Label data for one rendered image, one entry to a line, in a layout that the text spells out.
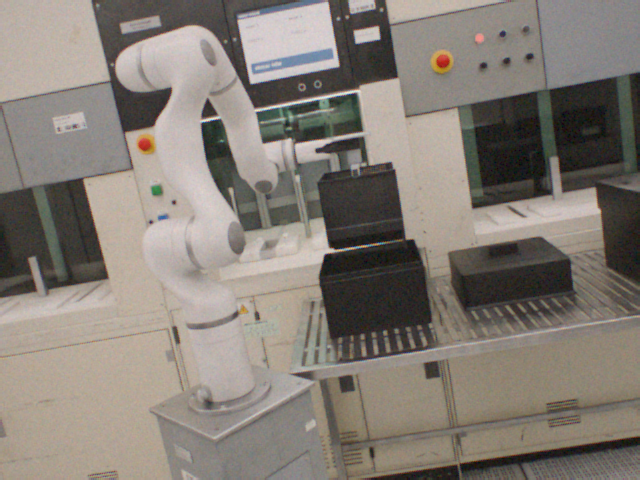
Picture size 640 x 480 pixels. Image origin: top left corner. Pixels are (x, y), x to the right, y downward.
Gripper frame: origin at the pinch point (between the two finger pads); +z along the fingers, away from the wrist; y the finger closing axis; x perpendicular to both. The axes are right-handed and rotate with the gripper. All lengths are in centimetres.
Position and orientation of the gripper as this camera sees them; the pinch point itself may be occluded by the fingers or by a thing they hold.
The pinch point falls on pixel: (351, 143)
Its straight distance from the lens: 177.0
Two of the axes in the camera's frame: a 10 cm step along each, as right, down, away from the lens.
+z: 9.8, -1.7, -1.0
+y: -0.6, 2.0, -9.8
